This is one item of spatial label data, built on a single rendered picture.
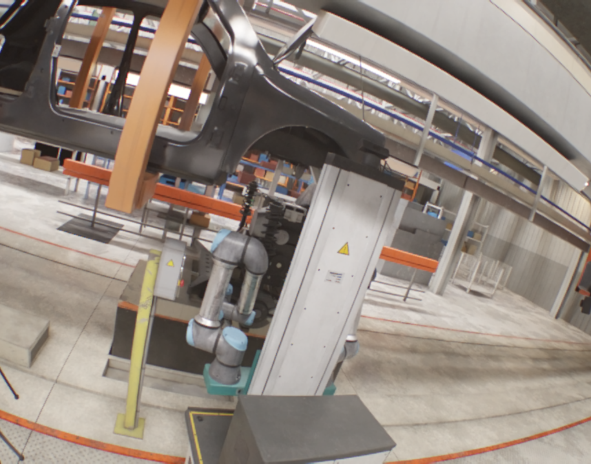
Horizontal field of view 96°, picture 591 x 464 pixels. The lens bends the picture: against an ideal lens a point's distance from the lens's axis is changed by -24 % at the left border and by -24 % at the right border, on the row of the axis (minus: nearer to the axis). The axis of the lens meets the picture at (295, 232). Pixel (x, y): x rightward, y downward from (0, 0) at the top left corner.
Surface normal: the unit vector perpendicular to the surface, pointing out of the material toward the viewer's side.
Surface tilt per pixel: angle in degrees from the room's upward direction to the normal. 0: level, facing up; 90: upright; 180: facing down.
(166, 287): 90
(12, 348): 90
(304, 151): 90
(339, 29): 117
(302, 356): 90
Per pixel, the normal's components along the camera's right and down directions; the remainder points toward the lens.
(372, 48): 0.07, 0.64
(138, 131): 0.24, 0.25
